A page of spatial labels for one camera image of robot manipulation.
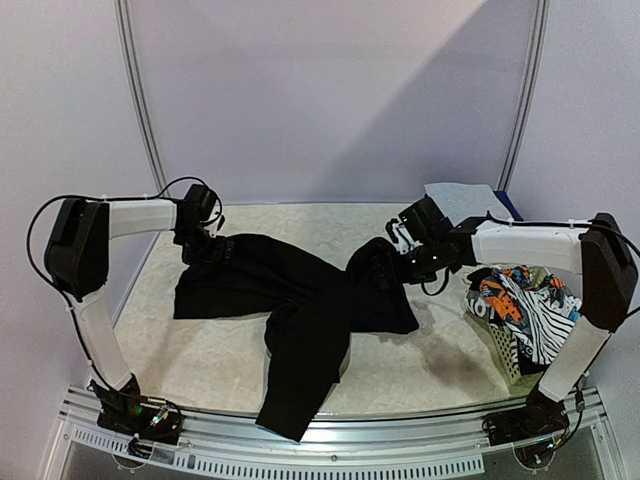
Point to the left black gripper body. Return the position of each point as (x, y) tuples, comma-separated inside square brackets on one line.
[(199, 247)]

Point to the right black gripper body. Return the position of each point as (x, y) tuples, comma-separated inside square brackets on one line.
[(388, 268)]

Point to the grey tank top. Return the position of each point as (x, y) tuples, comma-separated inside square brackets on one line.
[(459, 201)]

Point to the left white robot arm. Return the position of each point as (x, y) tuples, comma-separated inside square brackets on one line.
[(77, 259)]

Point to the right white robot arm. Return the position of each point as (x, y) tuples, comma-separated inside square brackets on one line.
[(592, 257)]

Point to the white perforated laundry basket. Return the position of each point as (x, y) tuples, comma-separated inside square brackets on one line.
[(519, 372)]

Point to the colourful graphic print garment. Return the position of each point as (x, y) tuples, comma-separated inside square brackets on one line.
[(528, 278)]

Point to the folded blue garment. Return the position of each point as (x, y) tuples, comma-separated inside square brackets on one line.
[(502, 196)]

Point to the black white striped garment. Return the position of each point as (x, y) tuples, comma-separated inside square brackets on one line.
[(541, 319)]

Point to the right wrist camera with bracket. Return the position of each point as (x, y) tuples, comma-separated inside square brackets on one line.
[(394, 230)]

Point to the aluminium front rail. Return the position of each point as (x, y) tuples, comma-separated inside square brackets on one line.
[(446, 444)]

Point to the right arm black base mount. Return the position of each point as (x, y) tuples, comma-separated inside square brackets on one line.
[(538, 417)]

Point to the right aluminium corner post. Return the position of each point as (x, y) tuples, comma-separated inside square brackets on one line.
[(527, 90)]

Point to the aluminium corner post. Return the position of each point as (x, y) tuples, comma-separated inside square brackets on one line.
[(137, 92), (527, 90)]

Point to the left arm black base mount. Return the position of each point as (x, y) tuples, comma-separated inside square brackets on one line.
[(129, 412)]

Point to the left aluminium corner post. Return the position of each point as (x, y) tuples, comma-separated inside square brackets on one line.
[(137, 92)]

